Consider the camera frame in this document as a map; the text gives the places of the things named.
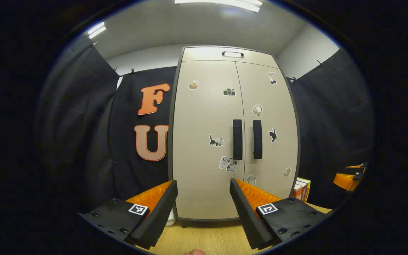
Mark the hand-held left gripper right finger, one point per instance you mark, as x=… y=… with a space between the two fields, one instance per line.
x=246 y=216

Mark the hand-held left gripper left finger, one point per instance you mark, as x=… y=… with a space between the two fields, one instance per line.
x=158 y=216

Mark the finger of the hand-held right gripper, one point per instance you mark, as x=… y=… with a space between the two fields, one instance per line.
x=361 y=165
x=344 y=180

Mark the white cabinet door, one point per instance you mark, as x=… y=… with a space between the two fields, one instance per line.
x=200 y=117
x=282 y=106

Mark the white shoe cabinet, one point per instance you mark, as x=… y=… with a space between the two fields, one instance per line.
x=207 y=53

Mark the white round object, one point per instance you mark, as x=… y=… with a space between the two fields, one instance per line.
x=170 y=219

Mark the tan cardboard box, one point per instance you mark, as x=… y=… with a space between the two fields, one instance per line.
x=300 y=191

